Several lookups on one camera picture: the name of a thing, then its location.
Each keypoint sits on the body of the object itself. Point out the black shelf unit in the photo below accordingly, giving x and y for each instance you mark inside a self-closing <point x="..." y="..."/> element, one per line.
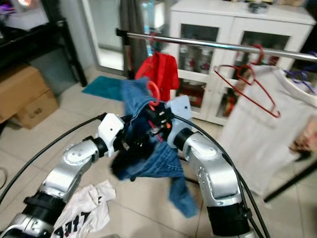
<point x="29" y="42"/>

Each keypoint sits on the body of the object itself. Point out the red t-shirt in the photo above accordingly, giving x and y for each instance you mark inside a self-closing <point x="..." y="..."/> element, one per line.
<point x="161" y="69"/>

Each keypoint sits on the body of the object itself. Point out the white hanging t-shirt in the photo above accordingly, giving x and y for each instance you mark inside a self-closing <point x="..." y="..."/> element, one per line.
<point x="262" y="144"/>

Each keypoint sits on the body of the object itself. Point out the small brown cardboard box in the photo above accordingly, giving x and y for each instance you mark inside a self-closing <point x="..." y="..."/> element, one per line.
<point x="39" y="110"/>

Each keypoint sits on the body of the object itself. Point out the white printed garment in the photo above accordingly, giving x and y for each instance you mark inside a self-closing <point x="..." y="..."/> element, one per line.
<point x="86" y="210"/>

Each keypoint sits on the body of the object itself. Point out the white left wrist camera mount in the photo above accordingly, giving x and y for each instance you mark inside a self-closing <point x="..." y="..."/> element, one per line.
<point x="110" y="130"/>

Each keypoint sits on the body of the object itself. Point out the large brown cardboard box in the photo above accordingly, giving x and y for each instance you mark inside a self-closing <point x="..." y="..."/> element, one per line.
<point x="20" y="89"/>

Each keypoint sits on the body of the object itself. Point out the white glass door cabinet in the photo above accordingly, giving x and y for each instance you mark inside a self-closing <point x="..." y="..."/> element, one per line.
<point x="233" y="22"/>

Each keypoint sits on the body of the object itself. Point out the purple clothes hanger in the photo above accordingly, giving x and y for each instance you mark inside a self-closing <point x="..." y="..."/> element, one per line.
<point x="302" y="78"/>

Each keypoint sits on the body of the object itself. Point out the blue denim garment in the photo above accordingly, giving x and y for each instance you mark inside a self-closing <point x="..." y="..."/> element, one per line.
<point x="161" y="161"/>

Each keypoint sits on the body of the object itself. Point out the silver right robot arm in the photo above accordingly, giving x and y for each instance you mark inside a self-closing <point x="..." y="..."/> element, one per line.
<point x="215" y="171"/>

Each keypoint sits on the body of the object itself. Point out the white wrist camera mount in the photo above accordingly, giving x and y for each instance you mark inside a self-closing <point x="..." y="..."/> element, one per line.
<point x="178" y="111"/>
<point x="110" y="130"/>

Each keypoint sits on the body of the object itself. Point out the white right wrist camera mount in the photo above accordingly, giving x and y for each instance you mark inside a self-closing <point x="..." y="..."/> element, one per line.
<point x="178" y="111"/>

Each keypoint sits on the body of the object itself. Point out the grey curtain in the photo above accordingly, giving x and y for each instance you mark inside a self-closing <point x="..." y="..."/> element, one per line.
<point x="131" y="17"/>

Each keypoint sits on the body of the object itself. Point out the silver metal clothes rail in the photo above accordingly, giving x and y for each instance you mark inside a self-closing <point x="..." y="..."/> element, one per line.
<point x="218" y="44"/>

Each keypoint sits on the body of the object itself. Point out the teal floor mat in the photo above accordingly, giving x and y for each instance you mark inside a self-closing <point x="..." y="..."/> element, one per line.
<point x="101" y="88"/>

